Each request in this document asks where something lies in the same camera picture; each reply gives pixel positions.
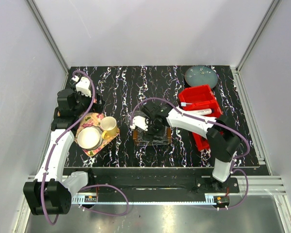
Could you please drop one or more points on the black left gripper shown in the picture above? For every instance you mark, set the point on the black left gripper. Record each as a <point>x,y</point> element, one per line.
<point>97,107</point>

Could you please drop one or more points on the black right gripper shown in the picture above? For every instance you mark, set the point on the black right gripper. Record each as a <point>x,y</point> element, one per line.
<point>151,133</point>

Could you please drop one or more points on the clear holder with wooden ends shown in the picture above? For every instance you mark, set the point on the clear holder with wooden ends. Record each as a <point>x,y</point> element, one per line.
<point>143,138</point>

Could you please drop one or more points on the white toothpaste tube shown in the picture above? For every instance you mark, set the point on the white toothpaste tube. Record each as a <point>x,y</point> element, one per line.
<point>202,112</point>

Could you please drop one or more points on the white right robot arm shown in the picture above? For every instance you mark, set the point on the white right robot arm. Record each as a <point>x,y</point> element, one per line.
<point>223,140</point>

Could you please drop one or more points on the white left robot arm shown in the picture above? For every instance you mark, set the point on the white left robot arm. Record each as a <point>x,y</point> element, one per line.
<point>48,193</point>

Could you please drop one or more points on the blue and white toothbrush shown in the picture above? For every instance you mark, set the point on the blue and white toothbrush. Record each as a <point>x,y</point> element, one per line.
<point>196,105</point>

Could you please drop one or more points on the white scalloped bowl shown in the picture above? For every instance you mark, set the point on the white scalloped bowl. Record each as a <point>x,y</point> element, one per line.
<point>89,138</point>

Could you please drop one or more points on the cream and yellow mug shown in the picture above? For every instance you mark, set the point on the cream and yellow mug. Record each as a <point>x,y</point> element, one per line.
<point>109,127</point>

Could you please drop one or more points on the red plastic compartment bin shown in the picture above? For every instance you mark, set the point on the red plastic compartment bin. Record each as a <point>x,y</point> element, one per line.
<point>200,94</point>

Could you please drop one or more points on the grey round plate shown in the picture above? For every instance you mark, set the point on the grey round plate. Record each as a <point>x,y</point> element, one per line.
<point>201,75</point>

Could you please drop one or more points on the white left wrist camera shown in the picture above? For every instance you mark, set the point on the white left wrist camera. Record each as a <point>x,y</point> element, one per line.
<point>83,86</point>

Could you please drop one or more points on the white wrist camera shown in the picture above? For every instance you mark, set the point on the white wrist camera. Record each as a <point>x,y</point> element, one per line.
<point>140,122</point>
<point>83,86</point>

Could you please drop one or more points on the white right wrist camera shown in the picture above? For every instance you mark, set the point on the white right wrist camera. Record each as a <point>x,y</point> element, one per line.
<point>140,122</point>

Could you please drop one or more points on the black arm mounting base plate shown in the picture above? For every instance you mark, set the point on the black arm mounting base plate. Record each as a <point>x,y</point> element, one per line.
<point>199,180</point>

